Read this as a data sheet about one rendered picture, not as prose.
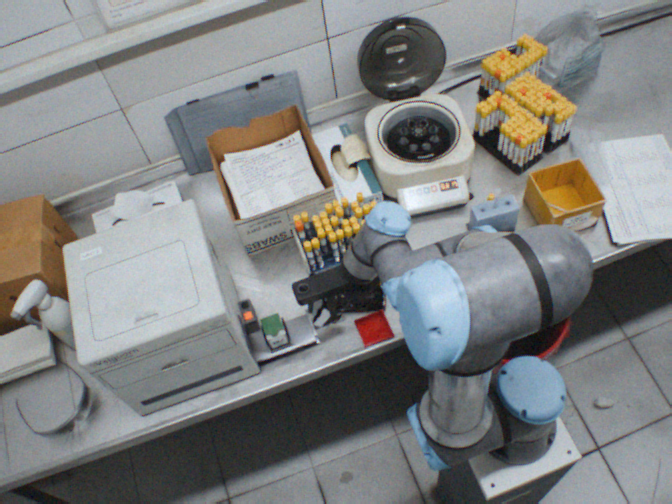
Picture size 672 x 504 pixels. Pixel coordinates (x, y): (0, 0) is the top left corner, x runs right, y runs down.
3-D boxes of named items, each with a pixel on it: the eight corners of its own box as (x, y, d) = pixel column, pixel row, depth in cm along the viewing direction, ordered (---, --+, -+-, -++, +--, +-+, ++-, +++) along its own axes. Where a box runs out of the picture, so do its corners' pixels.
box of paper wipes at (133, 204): (110, 262, 156) (88, 234, 145) (101, 227, 162) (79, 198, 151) (193, 226, 159) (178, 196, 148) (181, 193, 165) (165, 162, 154)
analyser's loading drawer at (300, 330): (229, 376, 134) (223, 367, 130) (221, 349, 138) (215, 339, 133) (319, 342, 136) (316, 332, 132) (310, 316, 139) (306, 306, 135)
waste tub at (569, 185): (546, 242, 145) (553, 217, 136) (521, 198, 152) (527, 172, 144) (597, 225, 146) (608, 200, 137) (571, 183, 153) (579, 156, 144)
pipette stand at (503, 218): (476, 249, 146) (479, 225, 138) (465, 225, 150) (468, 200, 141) (516, 238, 146) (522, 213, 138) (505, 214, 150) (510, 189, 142)
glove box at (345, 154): (343, 222, 154) (339, 199, 146) (312, 153, 167) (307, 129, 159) (391, 205, 155) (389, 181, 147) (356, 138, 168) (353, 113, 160)
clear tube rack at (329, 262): (309, 277, 147) (304, 261, 141) (296, 243, 152) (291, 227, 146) (391, 246, 149) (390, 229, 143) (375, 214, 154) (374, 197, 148)
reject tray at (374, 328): (365, 348, 136) (364, 346, 136) (354, 321, 140) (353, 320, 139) (394, 336, 137) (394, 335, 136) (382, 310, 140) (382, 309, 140)
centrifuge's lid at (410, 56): (354, 32, 141) (348, 14, 147) (365, 118, 161) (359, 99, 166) (446, 13, 141) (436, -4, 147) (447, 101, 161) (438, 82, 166)
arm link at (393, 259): (454, 277, 105) (428, 227, 111) (391, 300, 104) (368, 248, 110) (452, 300, 112) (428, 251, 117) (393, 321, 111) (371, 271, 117)
